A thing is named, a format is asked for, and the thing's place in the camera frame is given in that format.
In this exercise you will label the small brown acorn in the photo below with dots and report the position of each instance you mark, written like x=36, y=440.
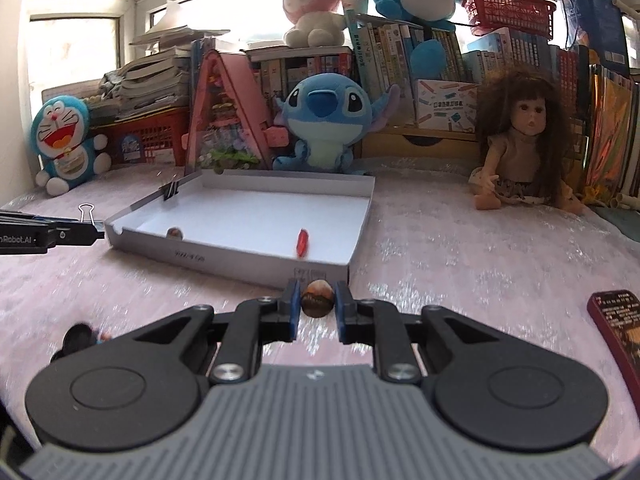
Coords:
x=175, y=233

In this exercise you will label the Doraemon plush toy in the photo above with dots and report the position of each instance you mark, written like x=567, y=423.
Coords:
x=60, y=136

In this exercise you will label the brown haired doll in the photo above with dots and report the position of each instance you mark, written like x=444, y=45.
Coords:
x=523, y=134

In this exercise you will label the pink triangular dollhouse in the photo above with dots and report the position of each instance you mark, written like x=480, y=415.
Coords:
x=230, y=119

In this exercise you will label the black round lid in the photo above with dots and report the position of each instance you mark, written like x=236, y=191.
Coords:
x=79, y=337

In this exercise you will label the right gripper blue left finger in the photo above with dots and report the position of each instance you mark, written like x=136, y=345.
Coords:
x=241, y=335

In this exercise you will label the pink bunny plush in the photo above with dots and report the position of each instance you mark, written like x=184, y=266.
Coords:
x=315, y=23

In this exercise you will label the red plastic crate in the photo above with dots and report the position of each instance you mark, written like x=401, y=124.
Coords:
x=154, y=138

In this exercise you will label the red wire basket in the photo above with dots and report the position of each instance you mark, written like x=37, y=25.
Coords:
x=531, y=16

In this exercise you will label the red crayon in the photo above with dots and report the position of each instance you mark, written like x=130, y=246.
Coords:
x=302, y=243

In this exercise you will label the white patterned cardboard box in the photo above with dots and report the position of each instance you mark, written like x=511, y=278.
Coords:
x=446, y=105

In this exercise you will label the large black binder clip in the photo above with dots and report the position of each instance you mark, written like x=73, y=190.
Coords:
x=86, y=213

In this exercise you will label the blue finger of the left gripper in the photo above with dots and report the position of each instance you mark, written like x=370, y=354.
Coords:
x=81, y=234

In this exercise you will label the wooden drawer shelf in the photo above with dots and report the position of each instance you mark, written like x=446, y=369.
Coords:
x=413, y=142

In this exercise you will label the white cardboard box tray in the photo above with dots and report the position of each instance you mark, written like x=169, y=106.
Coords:
x=244, y=224

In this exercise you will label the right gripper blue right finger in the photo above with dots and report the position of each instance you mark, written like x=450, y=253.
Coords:
x=381, y=326

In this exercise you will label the stack of books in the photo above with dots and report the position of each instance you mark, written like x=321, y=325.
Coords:
x=161, y=78

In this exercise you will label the Stitch plush toy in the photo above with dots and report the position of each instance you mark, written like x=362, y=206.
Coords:
x=329, y=113

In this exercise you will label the small black binder clip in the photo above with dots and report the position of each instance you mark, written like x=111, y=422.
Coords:
x=169, y=190

